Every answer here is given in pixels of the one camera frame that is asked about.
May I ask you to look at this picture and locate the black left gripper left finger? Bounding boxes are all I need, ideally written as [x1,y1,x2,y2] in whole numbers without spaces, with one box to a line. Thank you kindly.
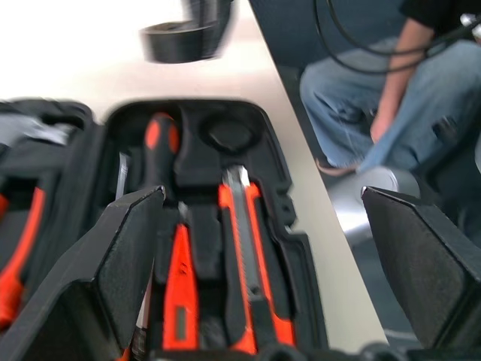
[0,186,167,361]

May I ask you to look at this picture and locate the silver rounded robot leg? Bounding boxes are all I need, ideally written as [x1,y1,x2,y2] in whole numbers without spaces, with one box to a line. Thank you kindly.
[329,165,421,246]

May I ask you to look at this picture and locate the person in black shirt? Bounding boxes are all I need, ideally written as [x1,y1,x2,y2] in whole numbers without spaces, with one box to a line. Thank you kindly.
[299,0,481,180]

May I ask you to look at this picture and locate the black tape roll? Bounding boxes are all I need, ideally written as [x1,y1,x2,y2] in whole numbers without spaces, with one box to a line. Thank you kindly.
[138,20,226,64]

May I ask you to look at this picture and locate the orange handled pliers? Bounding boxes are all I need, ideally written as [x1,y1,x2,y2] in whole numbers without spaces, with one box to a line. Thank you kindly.
[0,186,47,331]

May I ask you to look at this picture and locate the short orange black screwdriver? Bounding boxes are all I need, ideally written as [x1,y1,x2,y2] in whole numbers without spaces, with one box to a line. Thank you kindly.
[134,111,180,356]

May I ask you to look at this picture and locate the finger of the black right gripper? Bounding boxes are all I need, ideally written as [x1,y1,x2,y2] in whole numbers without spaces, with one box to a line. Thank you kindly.
[180,0,236,57]

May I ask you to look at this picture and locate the orange voltage tester pen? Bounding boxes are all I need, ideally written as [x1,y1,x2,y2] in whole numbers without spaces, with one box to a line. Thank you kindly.
[160,201,201,353]

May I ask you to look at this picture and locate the black tool case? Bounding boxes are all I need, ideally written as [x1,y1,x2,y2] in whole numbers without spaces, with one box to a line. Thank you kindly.
[0,97,328,361]

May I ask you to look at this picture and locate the person bare hand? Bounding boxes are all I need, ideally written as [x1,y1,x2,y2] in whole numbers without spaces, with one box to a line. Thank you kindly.
[369,108,401,147]

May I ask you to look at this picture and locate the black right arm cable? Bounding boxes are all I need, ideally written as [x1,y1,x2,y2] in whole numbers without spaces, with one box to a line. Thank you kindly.
[314,0,446,74]

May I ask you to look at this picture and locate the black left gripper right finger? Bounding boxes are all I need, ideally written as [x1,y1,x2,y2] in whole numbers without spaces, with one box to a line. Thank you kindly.
[359,186,481,350]

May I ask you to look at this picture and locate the orange black utility knife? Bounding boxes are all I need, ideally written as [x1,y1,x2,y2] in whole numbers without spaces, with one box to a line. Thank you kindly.
[217,164,298,356]

